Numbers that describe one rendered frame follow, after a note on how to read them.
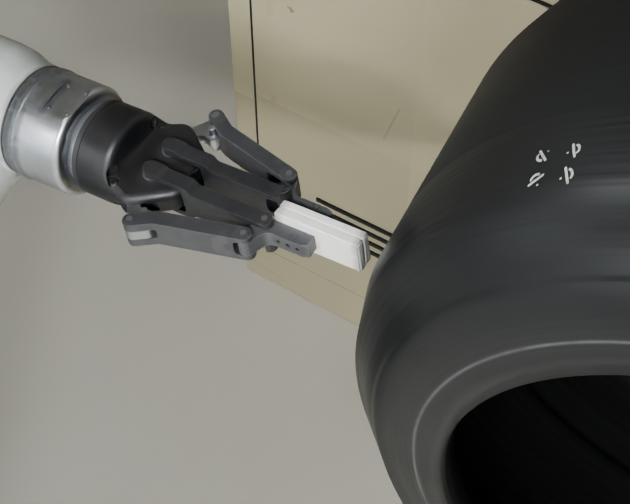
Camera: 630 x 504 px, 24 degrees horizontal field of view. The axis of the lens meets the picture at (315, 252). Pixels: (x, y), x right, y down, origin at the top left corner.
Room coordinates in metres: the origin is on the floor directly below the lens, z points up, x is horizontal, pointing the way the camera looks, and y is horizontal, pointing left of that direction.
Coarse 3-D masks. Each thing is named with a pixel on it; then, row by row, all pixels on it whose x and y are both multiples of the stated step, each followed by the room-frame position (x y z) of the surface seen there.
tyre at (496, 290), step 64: (576, 0) 0.59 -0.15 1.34; (512, 64) 0.57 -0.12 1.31; (576, 64) 0.52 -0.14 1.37; (512, 128) 0.49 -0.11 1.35; (576, 128) 0.46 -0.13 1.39; (448, 192) 0.46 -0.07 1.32; (512, 192) 0.43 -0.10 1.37; (576, 192) 0.41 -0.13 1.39; (384, 256) 0.47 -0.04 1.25; (448, 256) 0.42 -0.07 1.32; (512, 256) 0.40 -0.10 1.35; (576, 256) 0.39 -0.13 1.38; (384, 320) 0.43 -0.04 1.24; (448, 320) 0.40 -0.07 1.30; (512, 320) 0.38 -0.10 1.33; (576, 320) 0.37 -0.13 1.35; (384, 384) 0.41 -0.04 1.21; (448, 384) 0.39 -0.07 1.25; (512, 384) 0.37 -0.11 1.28; (576, 384) 0.54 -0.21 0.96; (384, 448) 0.40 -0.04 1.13; (448, 448) 0.39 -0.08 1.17; (512, 448) 0.48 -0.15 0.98; (576, 448) 0.49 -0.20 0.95
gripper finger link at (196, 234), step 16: (128, 224) 0.60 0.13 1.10; (144, 224) 0.60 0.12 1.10; (160, 224) 0.59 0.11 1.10; (176, 224) 0.59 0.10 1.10; (192, 224) 0.59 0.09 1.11; (208, 224) 0.59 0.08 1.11; (224, 224) 0.59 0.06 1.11; (128, 240) 0.60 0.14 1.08; (144, 240) 0.59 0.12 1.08; (160, 240) 0.59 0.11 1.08; (176, 240) 0.59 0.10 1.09; (192, 240) 0.59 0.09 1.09; (208, 240) 0.58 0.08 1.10; (224, 240) 0.58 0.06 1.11; (240, 240) 0.58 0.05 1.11; (240, 256) 0.58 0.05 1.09
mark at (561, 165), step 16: (560, 144) 0.45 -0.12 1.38; (576, 144) 0.44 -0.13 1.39; (528, 160) 0.45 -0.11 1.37; (544, 160) 0.44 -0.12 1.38; (560, 160) 0.44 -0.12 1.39; (576, 160) 0.43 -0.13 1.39; (528, 176) 0.44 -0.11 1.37; (544, 176) 0.43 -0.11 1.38; (560, 176) 0.43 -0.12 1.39; (576, 176) 0.42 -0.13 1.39; (528, 192) 0.43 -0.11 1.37
